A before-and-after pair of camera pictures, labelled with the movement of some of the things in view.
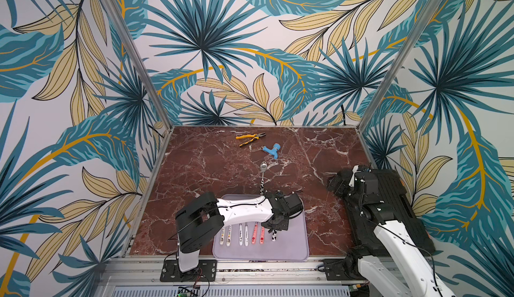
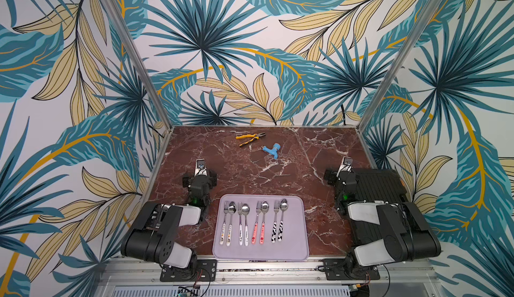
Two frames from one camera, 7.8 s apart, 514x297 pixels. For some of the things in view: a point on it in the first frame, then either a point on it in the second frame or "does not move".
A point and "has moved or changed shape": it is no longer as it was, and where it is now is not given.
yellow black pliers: (256, 136) does not move
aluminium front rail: (272, 271) does not move
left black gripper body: (281, 226) -> (187, 180)
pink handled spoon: (262, 235) -> (258, 207)
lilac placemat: (253, 241) does not move
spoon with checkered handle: (264, 166) has moved or changed shape
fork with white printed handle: (221, 240) does not move
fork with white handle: (240, 239) does not move
